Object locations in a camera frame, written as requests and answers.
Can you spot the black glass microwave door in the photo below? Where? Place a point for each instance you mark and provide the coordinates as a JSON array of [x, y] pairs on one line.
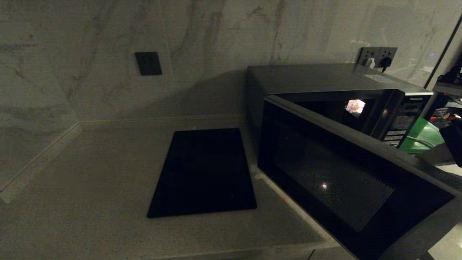
[[325, 173]]

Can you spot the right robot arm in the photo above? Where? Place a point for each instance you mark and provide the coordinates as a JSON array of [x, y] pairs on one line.
[[453, 144]]

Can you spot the black induction cooktop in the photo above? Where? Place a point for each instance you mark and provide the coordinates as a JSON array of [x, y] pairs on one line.
[[202, 173]]

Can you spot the white power plug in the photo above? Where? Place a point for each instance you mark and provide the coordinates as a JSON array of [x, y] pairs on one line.
[[370, 62]]

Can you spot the black power plug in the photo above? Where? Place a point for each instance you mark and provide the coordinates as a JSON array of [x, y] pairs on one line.
[[386, 63]]

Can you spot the green cutting board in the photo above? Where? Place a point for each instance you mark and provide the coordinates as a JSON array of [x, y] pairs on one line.
[[424, 130]]

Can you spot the dark single wall socket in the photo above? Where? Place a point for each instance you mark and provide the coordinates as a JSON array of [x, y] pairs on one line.
[[148, 64]]

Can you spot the double wall socket with plugs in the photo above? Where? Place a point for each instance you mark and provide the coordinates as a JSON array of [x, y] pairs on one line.
[[389, 52], [367, 52]]

